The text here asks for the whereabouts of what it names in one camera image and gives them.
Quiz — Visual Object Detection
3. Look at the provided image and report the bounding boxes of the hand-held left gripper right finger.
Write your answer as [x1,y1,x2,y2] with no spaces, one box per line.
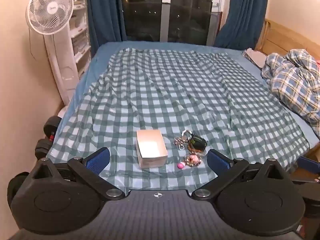
[191,149,292,200]

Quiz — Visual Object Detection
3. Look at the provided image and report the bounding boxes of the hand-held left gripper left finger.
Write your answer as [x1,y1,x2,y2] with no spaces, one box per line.
[30,147,125,200]

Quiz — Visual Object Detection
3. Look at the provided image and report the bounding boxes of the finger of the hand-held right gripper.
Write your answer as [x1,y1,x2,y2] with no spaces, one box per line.
[291,156,320,184]

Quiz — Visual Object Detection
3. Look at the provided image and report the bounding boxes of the wooden bead bracelet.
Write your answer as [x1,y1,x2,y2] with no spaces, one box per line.
[187,144,207,154]

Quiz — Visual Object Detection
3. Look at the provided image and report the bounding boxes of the white cardboard box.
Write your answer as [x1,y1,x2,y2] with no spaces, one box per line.
[136,129,168,168]

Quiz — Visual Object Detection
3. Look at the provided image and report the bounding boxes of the black dumbbell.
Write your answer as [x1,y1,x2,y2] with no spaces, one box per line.
[35,116,62,159]

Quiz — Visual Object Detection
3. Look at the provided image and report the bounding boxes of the green checkered cloth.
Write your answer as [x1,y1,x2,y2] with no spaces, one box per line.
[46,48,310,190]

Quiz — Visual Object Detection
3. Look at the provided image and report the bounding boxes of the plaid duvet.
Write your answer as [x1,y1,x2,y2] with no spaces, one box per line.
[261,49,320,123]

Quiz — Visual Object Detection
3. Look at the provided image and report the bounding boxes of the striped pillow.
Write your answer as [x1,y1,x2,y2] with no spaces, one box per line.
[241,48,268,68]

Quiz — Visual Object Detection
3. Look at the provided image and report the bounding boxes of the blue bedsheet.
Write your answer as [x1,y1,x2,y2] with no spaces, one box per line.
[59,41,320,142]

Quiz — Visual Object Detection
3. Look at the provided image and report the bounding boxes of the white drawer unit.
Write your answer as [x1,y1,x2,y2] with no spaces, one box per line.
[67,0,92,79]

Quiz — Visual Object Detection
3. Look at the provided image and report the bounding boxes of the blue curtain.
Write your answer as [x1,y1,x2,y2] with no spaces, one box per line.
[85,0,128,57]
[214,0,271,50]

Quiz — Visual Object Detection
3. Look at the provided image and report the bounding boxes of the white standing fan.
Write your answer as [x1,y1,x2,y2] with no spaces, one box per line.
[26,0,78,105]

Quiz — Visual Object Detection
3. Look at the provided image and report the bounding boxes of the glass balcony door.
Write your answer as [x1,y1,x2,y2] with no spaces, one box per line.
[119,0,232,46]

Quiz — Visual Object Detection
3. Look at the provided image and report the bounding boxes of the pink pendant chain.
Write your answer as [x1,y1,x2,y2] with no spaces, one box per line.
[184,152,202,167]

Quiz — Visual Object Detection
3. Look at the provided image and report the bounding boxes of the dark green bracelet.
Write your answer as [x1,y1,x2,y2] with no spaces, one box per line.
[187,135,208,148]

